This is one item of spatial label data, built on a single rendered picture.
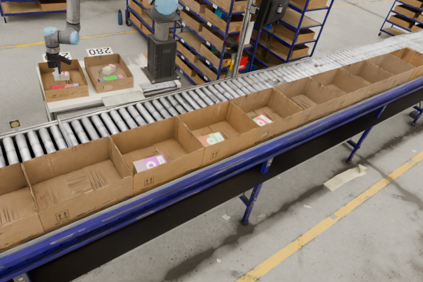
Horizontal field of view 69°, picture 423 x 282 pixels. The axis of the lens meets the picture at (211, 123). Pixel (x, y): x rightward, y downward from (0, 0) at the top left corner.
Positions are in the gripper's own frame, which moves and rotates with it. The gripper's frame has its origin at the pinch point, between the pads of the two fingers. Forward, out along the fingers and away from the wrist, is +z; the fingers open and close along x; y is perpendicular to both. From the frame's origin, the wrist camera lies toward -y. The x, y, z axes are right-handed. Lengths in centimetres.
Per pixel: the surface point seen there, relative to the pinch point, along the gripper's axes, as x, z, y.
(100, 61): -17.8, -0.8, -29.1
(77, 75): -2.8, 2.8, -11.1
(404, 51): 15, -21, -327
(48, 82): 4.2, 2.8, 9.2
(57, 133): 62, 4, 1
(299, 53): -61, 20, -260
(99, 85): 21.4, -2.9, -25.9
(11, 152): 74, 4, 25
